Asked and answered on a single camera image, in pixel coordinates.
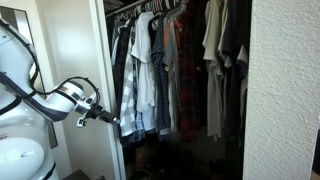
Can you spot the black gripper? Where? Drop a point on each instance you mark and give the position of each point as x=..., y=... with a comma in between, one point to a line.
x=100, y=113

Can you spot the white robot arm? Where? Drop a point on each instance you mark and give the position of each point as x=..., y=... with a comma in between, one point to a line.
x=25, y=112

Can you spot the closet clothes rod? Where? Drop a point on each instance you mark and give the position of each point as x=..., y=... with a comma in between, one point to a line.
x=141, y=6

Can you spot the grey checked hanging shirt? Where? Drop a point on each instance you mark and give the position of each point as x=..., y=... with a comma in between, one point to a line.
x=130, y=119

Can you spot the navy dotted hanging shirt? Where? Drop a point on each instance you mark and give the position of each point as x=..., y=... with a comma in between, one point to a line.
x=163, y=119

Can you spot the white hanging shirt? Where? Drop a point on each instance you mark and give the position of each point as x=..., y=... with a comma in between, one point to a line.
x=146, y=85

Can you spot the red plaid hanging shirt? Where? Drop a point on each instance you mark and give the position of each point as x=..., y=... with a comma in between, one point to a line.
x=189, y=120

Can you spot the beige hanging shirt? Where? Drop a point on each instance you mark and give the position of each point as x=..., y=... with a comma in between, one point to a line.
x=215, y=14

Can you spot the black hanging garment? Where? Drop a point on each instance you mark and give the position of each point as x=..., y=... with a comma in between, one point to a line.
x=236, y=44

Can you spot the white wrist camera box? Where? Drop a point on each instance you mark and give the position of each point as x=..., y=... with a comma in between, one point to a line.
x=82, y=121

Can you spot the white door frame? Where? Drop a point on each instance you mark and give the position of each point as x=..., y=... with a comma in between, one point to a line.
x=107, y=86

